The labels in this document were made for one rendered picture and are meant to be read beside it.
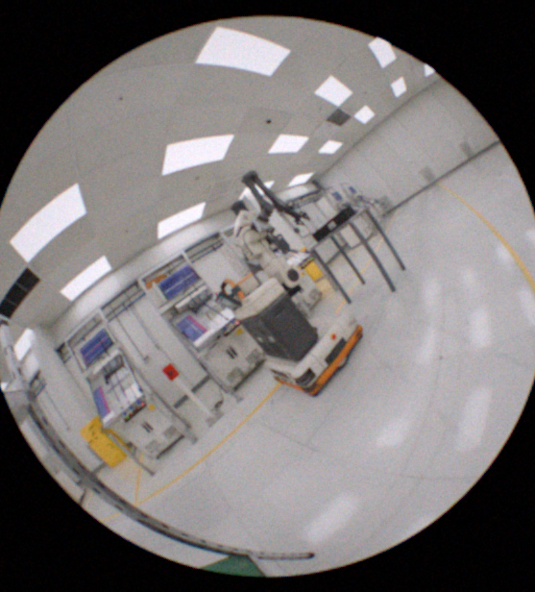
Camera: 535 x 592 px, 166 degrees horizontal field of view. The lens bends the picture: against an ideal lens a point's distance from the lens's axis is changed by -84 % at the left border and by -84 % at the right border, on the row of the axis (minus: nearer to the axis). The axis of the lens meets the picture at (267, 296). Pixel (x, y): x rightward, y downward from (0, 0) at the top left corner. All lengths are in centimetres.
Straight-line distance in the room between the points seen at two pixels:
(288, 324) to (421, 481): 115
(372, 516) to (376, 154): 869
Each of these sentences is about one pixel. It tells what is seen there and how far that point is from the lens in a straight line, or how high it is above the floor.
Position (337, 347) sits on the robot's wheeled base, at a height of 16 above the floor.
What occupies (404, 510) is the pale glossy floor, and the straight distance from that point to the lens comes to 83.
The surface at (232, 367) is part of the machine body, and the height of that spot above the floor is 25.
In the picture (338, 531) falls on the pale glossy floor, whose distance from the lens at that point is 90.
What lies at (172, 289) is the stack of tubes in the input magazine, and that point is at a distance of 263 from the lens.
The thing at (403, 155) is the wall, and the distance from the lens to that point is 836.
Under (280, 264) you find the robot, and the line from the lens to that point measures 151.
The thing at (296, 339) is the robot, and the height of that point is 41.
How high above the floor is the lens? 82
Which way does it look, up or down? 4 degrees down
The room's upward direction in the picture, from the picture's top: 38 degrees counter-clockwise
